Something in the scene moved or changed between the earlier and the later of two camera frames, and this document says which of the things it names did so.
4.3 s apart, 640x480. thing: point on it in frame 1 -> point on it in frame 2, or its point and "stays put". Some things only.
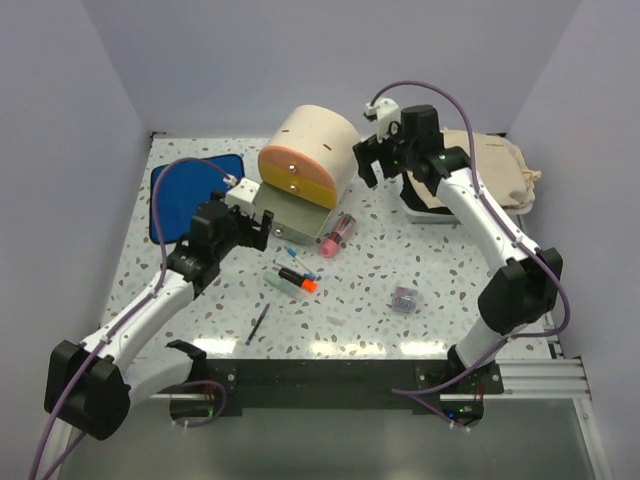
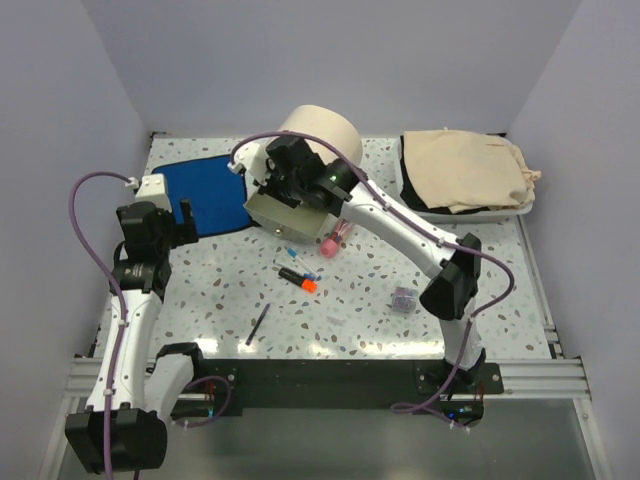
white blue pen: (296, 257) stays put
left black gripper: (253, 238) -> (183, 233)
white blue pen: (306, 276) stays put
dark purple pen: (257, 325) stays put
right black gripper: (368, 152) -> (268, 189)
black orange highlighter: (305, 281) stays put
